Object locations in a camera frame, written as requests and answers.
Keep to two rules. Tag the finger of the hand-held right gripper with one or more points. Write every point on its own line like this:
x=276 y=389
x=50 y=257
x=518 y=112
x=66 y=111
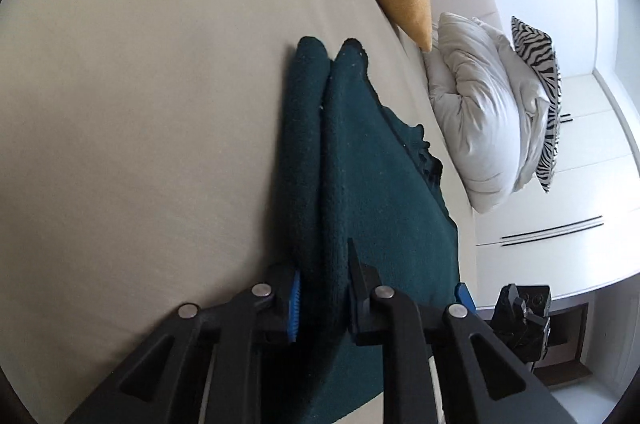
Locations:
x=464 y=295

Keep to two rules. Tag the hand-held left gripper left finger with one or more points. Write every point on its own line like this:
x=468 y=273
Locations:
x=295 y=309

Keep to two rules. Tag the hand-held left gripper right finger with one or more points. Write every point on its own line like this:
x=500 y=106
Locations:
x=362 y=294

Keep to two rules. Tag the dark green sweater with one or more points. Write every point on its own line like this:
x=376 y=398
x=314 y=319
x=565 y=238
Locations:
x=370 y=184

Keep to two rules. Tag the white wardrobe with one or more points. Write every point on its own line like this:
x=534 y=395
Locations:
x=575 y=163

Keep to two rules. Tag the white pillow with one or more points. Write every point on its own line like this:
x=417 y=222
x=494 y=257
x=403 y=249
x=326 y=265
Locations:
x=480 y=113

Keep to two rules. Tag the zebra striped pillow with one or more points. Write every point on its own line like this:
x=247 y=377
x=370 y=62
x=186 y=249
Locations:
x=547 y=103

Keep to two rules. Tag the bed with beige sheet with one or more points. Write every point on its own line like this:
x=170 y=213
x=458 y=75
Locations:
x=150 y=103

